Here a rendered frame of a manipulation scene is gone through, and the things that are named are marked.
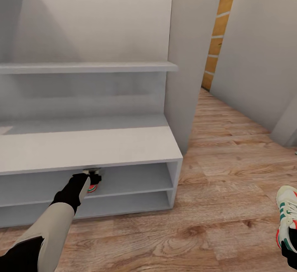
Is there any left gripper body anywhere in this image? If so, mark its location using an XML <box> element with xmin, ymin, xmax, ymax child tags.
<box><xmin>87</xmin><ymin>174</ymin><xmax>99</xmax><ymax>185</ymax></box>

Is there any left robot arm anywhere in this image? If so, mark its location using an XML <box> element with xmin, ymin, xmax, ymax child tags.
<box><xmin>0</xmin><ymin>168</ymin><xmax>102</xmax><ymax>272</ymax></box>

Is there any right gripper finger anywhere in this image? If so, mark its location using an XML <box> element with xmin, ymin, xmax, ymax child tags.
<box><xmin>281</xmin><ymin>241</ymin><xmax>289</xmax><ymax>257</ymax></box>

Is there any gym shoe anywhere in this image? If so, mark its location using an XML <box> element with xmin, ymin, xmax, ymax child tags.
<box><xmin>276</xmin><ymin>185</ymin><xmax>297</xmax><ymax>253</ymax></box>
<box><xmin>87</xmin><ymin>171</ymin><xmax>99</xmax><ymax>193</ymax></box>

